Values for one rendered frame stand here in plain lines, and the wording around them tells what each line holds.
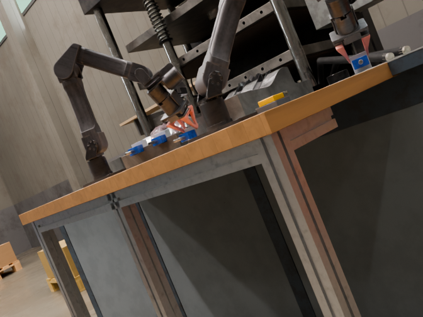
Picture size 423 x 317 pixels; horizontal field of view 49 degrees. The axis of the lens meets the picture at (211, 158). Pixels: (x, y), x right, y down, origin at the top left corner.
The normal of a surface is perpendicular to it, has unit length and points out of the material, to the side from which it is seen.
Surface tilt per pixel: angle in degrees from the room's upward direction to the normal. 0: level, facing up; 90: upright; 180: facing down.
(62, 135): 90
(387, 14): 90
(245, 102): 90
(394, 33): 90
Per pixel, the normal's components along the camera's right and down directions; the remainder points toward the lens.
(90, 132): -0.02, 0.06
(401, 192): -0.61, 0.29
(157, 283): 0.65, -0.23
